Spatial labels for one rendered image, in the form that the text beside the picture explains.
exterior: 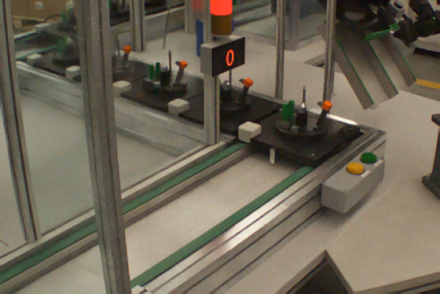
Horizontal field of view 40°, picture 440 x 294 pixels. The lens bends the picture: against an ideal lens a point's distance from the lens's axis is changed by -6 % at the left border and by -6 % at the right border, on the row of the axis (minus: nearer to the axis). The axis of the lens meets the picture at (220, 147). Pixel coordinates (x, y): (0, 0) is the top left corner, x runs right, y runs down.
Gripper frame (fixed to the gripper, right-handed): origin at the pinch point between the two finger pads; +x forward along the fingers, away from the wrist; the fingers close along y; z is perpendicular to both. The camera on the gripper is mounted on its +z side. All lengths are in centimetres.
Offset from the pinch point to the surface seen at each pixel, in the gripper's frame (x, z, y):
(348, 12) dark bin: 18.3, 10.0, 0.0
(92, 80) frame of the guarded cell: -26, 5, 107
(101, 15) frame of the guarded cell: -30, 12, 106
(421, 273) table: -16, -51, 42
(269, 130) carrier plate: 29.9, -14.7, 33.1
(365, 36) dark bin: 10.0, 1.8, 6.3
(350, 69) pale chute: 19.4, -5.9, 5.7
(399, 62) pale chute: 21.3, -8.6, -21.7
